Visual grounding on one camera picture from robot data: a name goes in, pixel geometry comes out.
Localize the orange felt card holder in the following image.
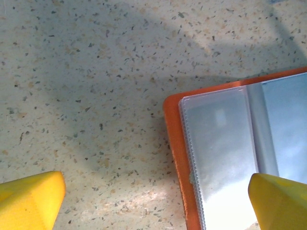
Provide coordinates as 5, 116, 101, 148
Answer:
162, 67, 307, 230

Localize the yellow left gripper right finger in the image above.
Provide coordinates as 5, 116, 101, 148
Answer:
248, 172, 307, 230

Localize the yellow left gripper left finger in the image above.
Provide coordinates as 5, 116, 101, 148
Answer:
0, 170, 66, 230

